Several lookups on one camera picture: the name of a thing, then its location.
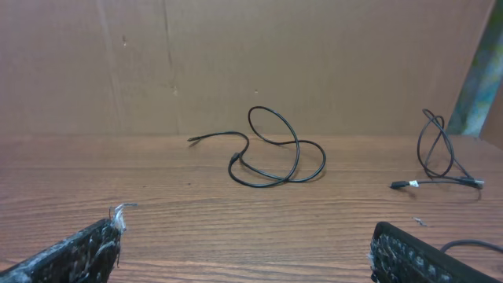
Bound cardboard back wall panel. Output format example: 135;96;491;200
1;0;494;135

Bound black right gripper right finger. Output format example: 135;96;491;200
369;222;499;283

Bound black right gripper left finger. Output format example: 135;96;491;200
1;203;136;283

